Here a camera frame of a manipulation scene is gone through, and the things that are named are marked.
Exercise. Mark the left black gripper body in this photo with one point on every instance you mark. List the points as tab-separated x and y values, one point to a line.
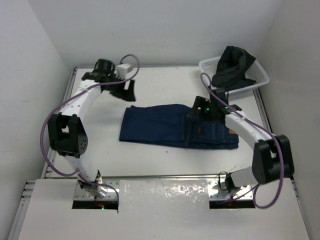
117	90

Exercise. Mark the dark blue denim trousers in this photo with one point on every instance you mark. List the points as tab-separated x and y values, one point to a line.
168	125

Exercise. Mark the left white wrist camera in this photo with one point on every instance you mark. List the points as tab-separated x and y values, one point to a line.
123	69

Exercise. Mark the black trousers in basket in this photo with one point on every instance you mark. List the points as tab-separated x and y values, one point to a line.
231	69

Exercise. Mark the metal base plate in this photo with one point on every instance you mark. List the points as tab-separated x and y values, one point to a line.
89	193
215	193

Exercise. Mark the white plastic basket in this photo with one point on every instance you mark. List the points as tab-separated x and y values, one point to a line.
255	72

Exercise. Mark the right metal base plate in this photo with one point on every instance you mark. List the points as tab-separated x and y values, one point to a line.
215	193

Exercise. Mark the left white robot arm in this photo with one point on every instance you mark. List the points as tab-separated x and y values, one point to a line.
67	135

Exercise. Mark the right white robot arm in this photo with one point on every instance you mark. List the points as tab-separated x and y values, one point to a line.
268	149

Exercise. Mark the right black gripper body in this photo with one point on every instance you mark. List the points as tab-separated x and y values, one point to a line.
206	111

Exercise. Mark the aluminium table frame rail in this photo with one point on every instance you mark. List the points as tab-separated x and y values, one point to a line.
50	154

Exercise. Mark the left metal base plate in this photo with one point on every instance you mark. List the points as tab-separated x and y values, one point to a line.
89	193

